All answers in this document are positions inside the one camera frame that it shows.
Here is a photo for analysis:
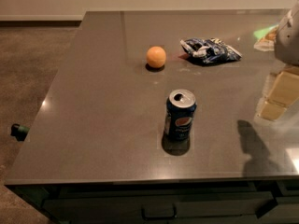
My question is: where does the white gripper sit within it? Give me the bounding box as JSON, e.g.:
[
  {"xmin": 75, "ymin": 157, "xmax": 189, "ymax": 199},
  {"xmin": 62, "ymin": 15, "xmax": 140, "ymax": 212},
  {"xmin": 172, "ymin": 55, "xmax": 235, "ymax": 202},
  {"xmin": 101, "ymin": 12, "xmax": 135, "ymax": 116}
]
[{"xmin": 257, "ymin": 0, "xmax": 299, "ymax": 120}]

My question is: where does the blue pepsi can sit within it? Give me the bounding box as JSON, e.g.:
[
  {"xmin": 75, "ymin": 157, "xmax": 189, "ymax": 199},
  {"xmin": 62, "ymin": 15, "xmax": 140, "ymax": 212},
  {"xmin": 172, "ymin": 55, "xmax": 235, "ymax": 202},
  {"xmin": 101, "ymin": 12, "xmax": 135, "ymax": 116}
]
[{"xmin": 164, "ymin": 89, "xmax": 197, "ymax": 141}]

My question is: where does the yellow green snack bag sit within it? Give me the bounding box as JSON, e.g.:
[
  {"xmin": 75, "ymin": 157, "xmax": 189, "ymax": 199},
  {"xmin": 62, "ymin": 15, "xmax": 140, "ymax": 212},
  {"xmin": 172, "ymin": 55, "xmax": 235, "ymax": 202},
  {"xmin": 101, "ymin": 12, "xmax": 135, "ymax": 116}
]
[{"xmin": 253, "ymin": 25, "xmax": 278, "ymax": 51}]

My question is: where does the blue crumpled chip bag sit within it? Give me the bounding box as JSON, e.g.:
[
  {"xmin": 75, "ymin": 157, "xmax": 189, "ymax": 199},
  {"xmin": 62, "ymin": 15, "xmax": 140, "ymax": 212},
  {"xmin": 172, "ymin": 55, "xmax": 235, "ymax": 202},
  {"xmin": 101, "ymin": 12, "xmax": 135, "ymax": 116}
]
[{"xmin": 180, "ymin": 38, "xmax": 242, "ymax": 64}]

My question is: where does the dark right drawer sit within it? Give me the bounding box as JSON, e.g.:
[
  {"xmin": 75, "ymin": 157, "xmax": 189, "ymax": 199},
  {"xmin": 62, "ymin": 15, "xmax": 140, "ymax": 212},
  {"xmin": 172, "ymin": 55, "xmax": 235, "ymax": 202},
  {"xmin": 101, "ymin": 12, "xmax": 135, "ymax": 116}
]
[{"xmin": 256, "ymin": 180, "xmax": 299, "ymax": 224}]

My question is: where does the orange fruit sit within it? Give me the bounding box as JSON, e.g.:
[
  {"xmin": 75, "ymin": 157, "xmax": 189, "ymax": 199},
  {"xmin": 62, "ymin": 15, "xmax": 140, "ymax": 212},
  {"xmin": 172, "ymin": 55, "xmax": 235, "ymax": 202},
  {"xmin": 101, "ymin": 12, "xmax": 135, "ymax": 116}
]
[{"xmin": 146, "ymin": 47, "xmax": 166, "ymax": 69}]

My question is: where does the green black knob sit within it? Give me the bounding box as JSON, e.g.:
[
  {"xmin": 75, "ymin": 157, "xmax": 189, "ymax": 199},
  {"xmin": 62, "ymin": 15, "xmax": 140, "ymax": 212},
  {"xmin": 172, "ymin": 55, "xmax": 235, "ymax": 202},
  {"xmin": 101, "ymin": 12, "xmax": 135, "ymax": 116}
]
[{"xmin": 10, "ymin": 123, "xmax": 29, "ymax": 141}]

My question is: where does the dark drawer with handle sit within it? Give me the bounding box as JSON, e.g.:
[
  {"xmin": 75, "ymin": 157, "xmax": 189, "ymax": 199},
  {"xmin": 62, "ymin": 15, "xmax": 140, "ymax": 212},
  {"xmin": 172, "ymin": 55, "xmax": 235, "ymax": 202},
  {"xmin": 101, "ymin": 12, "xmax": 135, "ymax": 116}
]
[{"xmin": 43, "ymin": 191, "xmax": 273, "ymax": 224}]

